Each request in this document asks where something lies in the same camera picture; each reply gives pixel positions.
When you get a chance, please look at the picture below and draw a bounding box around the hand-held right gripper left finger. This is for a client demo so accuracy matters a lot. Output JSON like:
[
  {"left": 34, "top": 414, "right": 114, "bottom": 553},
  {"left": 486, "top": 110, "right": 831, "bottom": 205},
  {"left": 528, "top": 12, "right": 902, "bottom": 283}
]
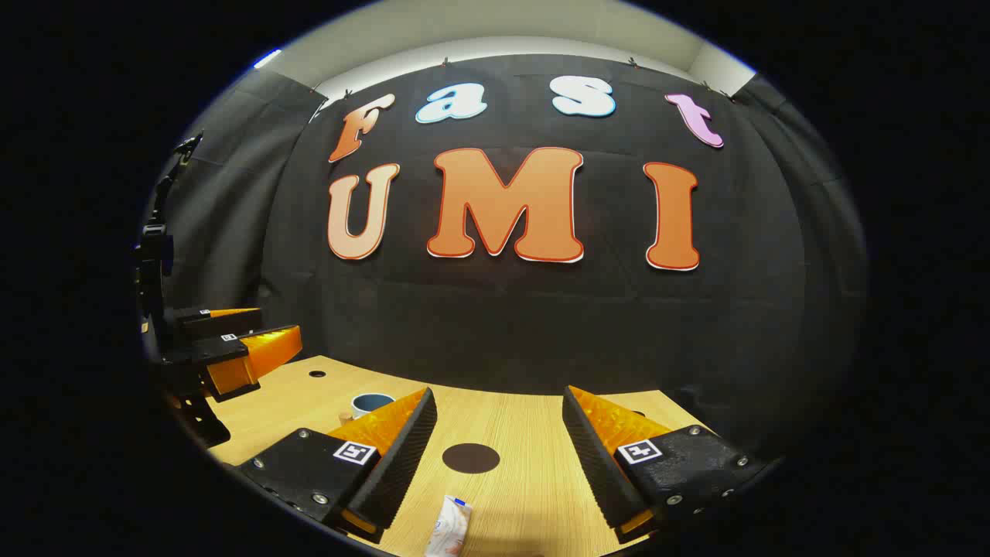
[{"left": 234, "top": 387, "right": 439, "bottom": 545}]

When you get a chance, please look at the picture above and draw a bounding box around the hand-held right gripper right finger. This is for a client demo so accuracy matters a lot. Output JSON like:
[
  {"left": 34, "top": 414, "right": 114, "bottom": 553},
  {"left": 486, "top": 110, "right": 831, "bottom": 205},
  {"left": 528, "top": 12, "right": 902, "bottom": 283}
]
[{"left": 562, "top": 385, "right": 766, "bottom": 545}]

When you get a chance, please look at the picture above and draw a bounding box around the pale blue cup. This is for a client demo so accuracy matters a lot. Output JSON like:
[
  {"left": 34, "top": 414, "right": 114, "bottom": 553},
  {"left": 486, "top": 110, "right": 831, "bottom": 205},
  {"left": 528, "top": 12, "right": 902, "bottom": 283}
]
[{"left": 338, "top": 393, "right": 397, "bottom": 426}]

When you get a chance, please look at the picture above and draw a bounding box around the dark brown round coaster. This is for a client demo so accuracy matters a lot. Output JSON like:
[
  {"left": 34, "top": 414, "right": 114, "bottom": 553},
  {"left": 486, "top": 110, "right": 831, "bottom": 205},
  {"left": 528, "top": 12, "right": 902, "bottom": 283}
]
[{"left": 442, "top": 443, "right": 501, "bottom": 474}]

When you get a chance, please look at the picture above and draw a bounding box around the white toothpaste tube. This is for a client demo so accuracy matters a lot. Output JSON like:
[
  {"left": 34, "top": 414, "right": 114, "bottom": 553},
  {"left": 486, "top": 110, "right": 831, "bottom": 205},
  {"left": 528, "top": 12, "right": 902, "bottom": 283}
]
[{"left": 424, "top": 495, "right": 473, "bottom": 557}]

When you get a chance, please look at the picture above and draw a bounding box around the wooden desktop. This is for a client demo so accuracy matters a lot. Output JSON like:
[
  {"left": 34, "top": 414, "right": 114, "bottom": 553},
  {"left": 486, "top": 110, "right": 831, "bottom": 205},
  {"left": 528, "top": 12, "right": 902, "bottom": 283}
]
[{"left": 166, "top": 354, "right": 716, "bottom": 557}]

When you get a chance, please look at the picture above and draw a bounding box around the plain black cloth panel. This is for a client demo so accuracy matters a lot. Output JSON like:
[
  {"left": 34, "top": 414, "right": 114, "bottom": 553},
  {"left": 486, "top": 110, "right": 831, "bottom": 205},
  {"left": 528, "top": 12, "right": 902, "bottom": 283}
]
[{"left": 147, "top": 70, "right": 327, "bottom": 341}]

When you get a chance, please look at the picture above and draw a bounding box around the black backdrop cloth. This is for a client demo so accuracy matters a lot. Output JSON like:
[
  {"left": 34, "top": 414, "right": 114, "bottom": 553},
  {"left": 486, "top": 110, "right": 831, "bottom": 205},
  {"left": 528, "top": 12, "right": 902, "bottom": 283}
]
[{"left": 259, "top": 53, "right": 867, "bottom": 457}]

